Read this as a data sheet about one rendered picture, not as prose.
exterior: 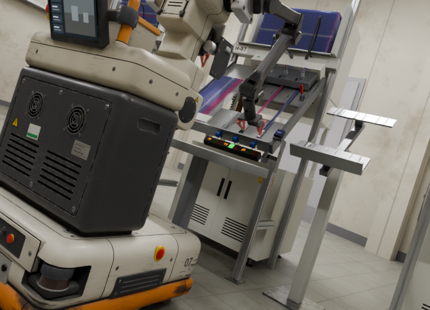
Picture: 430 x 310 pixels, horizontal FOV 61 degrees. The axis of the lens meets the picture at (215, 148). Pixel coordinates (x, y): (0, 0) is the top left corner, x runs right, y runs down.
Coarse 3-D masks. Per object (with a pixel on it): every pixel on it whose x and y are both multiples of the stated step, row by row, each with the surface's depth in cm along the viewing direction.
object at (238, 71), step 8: (232, 64) 262; (240, 64) 260; (232, 72) 253; (240, 72) 251; (248, 72) 249; (264, 88) 231; (272, 88) 229; (288, 88) 227; (312, 88) 222; (264, 96) 224; (280, 96) 221; (288, 96) 220; (296, 96) 219; (288, 104) 214; (296, 104) 212
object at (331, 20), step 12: (300, 12) 240; (312, 12) 236; (324, 12) 232; (336, 12) 228; (264, 24) 252; (276, 24) 247; (312, 24) 235; (324, 24) 231; (336, 24) 227; (264, 36) 251; (312, 36) 233; (324, 36) 229; (300, 48) 236; (312, 48) 232; (324, 48) 228
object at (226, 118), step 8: (224, 112) 218; (232, 112) 216; (216, 120) 212; (224, 120) 211; (232, 120) 210; (232, 128) 204; (240, 128) 203; (248, 128) 202; (256, 128) 201; (272, 128) 199; (280, 128) 198; (256, 136) 194; (264, 136) 195; (272, 136) 194
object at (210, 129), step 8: (192, 128) 217; (200, 128) 212; (208, 128) 208; (216, 128) 204; (224, 136) 204; (232, 136) 200; (240, 136) 197; (248, 136) 193; (248, 144) 197; (264, 144) 189
